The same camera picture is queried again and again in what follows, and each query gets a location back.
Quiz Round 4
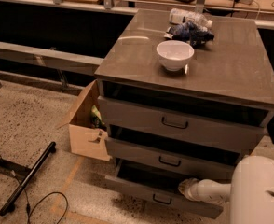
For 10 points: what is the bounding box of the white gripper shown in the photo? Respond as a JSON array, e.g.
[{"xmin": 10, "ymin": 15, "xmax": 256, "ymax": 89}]
[{"xmin": 178, "ymin": 178, "xmax": 208, "ymax": 202}]

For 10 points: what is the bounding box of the black stand leg bar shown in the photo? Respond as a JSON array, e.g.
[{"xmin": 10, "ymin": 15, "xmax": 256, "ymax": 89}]
[{"xmin": 0, "ymin": 142, "xmax": 56, "ymax": 217}]

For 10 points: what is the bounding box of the black floor cable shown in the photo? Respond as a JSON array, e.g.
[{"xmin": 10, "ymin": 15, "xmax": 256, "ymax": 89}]
[{"xmin": 0, "ymin": 137, "xmax": 69, "ymax": 224}]

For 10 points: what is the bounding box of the clear plastic bottle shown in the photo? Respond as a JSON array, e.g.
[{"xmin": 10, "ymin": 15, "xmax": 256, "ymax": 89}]
[{"xmin": 169, "ymin": 8, "xmax": 212, "ymax": 28}]

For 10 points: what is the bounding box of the grey drawer cabinet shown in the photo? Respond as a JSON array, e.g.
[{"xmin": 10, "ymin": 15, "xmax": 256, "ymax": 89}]
[{"xmin": 95, "ymin": 10, "xmax": 274, "ymax": 167}]

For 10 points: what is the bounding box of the blue crumpled chip bag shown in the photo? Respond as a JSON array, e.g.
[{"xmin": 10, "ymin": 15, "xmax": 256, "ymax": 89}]
[{"xmin": 164, "ymin": 21, "xmax": 214, "ymax": 47}]

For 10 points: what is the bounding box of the grey metal railing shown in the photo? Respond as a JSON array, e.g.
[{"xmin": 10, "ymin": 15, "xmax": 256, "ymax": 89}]
[{"xmin": 0, "ymin": 42, "xmax": 103, "ymax": 76}]

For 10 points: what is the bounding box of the cardboard box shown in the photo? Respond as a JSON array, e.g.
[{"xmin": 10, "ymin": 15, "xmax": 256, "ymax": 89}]
[{"xmin": 57, "ymin": 81, "xmax": 111, "ymax": 161}]

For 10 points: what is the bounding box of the grey bottom drawer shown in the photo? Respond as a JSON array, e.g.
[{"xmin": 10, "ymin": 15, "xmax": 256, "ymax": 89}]
[{"xmin": 105, "ymin": 159, "xmax": 223, "ymax": 219}]

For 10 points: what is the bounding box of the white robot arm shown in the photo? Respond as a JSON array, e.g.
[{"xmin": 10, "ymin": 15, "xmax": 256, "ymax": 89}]
[{"xmin": 178, "ymin": 156, "xmax": 274, "ymax": 224}]

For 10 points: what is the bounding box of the white bowl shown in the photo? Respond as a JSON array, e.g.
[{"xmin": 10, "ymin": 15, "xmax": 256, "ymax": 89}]
[{"xmin": 156, "ymin": 40, "xmax": 195, "ymax": 71}]

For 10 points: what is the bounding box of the grey middle drawer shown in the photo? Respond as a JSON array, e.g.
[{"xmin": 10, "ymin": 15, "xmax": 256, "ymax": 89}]
[{"xmin": 105, "ymin": 137, "xmax": 234, "ymax": 180}]

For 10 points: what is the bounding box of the grey top drawer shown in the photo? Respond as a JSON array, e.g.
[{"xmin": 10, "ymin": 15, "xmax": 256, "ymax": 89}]
[{"xmin": 98, "ymin": 96, "xmax": 265, "ymax": 152}]

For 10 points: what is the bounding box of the grey drawer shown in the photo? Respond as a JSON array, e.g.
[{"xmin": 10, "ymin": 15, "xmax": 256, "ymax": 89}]
[
  {"xmin": 105, "ymin": 137, "xmax": 234, "ymax": 180},
  {"xmin": 98, "ymin": 96, "xmax": 265, "ymax": 152},
  {"xmin": 105, "ymin": 159, "xmax": 223, "ymax": 219}
]

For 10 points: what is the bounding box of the green snack bag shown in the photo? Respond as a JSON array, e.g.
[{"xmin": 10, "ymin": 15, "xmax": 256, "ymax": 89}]
[{"xmin": 90, "ymin": 105, "xmax": 105, "ymax": 129}]

